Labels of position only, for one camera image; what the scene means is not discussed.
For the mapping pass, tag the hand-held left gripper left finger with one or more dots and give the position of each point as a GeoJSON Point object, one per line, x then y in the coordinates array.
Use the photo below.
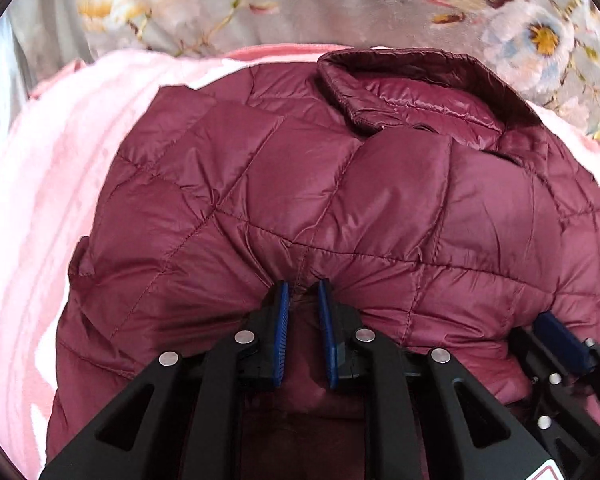
{"type": "Point", "coordinates": [281, 330]}

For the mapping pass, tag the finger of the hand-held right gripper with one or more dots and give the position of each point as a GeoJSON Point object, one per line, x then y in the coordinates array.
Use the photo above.
{"type": "Point", "coordinates": [562, 337]}
{"type": "Point", "coordinates": [547, 395]}

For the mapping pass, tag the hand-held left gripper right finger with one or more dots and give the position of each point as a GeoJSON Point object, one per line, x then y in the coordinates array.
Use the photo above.
{"type": "Point", "coordinates": [326, 330]}

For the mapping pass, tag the maroon quilted puffer jacket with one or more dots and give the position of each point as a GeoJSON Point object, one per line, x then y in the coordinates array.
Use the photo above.
{"type": "Point", "coordinates": [330, 185]}

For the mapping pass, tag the pink fleece blanket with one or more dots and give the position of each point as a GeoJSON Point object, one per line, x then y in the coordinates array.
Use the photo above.
{"type": "Point", "coordinates": [55, 210]}

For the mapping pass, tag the grey floral bed sheet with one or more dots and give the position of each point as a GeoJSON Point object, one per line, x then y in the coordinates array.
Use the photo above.
{"type": "Point", "coordinates": [340, 0]}

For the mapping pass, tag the white satin cloth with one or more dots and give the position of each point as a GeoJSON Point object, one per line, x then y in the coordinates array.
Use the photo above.
{"type": "Point", "coordinates": [0, 110]}

